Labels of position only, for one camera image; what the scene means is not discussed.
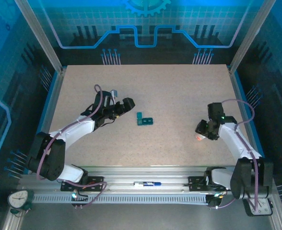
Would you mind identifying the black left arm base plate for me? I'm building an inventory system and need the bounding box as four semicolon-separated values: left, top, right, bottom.
60;176;105;192

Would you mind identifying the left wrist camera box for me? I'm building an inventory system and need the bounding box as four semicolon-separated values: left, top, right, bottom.
104;89;119;106

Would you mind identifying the slotted grey cable duct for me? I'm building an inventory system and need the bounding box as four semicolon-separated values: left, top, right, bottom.
32;193;210;204

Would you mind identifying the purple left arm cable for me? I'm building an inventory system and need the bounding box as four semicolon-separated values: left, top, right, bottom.
36;84;108;209

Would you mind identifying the round green alarm clock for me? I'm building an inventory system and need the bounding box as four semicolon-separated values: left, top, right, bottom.
7;189;35;216

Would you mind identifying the blue marker pen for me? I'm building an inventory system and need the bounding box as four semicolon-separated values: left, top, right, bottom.
133;181;162;187

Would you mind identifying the teal pill organizer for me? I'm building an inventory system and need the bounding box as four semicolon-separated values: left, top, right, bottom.
135;112;154;127

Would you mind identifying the aluminium table side rail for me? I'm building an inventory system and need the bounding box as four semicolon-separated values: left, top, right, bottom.
27;68;67;174
228;67;271;174

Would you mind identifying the small circuit board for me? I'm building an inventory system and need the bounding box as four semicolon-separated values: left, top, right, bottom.
211;191;228;201
70;189;89;201

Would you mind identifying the black rectangular clock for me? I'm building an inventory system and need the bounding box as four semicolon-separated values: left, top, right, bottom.
243;197;273;218

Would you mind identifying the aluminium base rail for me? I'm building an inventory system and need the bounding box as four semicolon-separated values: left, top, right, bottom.
17;166;275;194

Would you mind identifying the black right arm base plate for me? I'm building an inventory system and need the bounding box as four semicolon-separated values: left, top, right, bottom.
188;176;232;192

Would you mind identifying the aluminium frame post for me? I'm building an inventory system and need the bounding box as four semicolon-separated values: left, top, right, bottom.
228;0;277;74
13;0;64;74

